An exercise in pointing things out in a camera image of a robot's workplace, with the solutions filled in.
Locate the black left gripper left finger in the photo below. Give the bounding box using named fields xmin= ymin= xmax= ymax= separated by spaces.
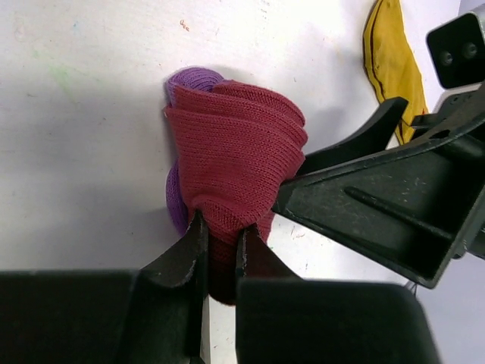
xmin=1 ymin=212 xmax=209 ymax=363

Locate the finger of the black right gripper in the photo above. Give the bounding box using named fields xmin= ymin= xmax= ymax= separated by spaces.
xmin=299 ymin=96 xmax=408 ymax=176
xmin=274 ymin=114 xmax=484 ymax=288

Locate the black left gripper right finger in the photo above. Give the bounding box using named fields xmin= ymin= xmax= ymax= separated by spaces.
xmin=236 ymin=225 xmax=440 ymax=363

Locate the yellow patterned sock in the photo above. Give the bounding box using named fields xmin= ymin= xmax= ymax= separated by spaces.
xmin=363 ymin=0 xmax=428 ymax=145

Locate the maroon sock purple toe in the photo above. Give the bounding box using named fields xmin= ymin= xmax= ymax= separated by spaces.
xmin=164 ymin=67 xmax=308 ymax=305

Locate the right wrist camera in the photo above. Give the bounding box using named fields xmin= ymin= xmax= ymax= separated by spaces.
xmin=427 ymin=11 xmax=484 ymax=89

